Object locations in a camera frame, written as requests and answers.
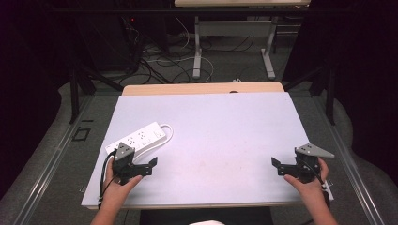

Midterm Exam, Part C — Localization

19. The tangle of black floor cables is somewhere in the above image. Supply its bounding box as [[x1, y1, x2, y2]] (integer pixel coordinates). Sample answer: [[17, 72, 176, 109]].
[[117, 17, 217, 86]]

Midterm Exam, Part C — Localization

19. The person's right hand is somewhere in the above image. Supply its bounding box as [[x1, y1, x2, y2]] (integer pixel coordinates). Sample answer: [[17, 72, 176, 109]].
[[283, 157, 330, 202]]

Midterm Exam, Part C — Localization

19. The white power strip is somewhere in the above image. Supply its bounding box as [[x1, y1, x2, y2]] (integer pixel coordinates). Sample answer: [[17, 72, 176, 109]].
[[105, 121, 167, 158]]

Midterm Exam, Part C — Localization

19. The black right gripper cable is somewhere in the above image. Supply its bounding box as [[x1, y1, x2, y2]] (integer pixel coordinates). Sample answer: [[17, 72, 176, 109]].
[[302, 160, 333, 209]]

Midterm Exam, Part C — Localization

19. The person's dark clothing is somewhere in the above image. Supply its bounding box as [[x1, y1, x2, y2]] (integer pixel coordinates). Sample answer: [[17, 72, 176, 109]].
[[138, 206, 275, 225]]

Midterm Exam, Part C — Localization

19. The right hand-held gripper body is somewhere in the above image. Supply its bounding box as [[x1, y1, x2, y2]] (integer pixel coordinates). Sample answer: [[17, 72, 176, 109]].
[[294, 142, 335, 185]]

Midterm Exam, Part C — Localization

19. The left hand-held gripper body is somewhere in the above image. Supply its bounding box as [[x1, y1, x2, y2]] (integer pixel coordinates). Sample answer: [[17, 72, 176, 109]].
[[112, 142, 148, 186]]

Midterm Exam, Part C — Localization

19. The white floor cable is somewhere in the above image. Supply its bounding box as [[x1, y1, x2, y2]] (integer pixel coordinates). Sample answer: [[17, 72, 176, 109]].
[[145, 15, 216, 84]]

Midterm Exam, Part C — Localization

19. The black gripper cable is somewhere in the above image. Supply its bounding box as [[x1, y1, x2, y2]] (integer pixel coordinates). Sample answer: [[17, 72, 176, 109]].
[[302, 160, 333, 209], [98, 152, 116, 209]]

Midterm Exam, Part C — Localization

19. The white power strip cable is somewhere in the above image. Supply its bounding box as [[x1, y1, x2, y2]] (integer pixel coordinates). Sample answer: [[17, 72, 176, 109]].
[[134, 123, 175, 158]]

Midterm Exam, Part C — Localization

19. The dark equipment with red light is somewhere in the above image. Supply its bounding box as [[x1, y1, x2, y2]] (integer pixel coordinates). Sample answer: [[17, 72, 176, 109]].
[[74, 13, 145, 73]]

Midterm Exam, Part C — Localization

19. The wooden table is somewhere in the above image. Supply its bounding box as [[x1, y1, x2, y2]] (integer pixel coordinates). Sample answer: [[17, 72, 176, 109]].
[[86, 81, 304, 211]]

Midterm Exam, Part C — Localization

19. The aluminium floor rail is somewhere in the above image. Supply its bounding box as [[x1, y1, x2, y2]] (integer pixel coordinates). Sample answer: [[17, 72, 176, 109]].
[[12, 95, 95, 225], [311, 95, 388, 225]]

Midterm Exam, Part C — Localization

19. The person's left hand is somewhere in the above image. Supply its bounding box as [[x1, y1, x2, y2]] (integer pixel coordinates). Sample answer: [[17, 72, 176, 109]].
[[102, 157, 144, 204]]

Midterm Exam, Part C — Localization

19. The white table mat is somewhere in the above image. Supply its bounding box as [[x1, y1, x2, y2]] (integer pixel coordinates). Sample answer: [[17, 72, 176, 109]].
[[81, 91, 335, 209]]

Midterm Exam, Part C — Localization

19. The black metal stand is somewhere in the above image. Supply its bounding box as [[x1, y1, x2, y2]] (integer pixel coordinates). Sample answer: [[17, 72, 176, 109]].
[[282, 62, 336, 127], [69, 60, 125, 125]]

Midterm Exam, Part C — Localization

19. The black curtain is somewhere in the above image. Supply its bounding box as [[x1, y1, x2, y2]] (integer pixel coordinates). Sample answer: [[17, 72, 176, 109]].
[[281, 0, 398, 188], [0, 0, 79, 201]]

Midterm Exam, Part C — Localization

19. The white desk with metal legs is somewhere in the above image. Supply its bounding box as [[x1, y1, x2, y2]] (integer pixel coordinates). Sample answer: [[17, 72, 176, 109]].
[[174, 0, 312, 81]]

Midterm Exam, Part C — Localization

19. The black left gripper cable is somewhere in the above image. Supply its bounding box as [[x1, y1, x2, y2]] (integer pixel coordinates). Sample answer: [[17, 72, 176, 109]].
[[98, 152, 116, 209]]

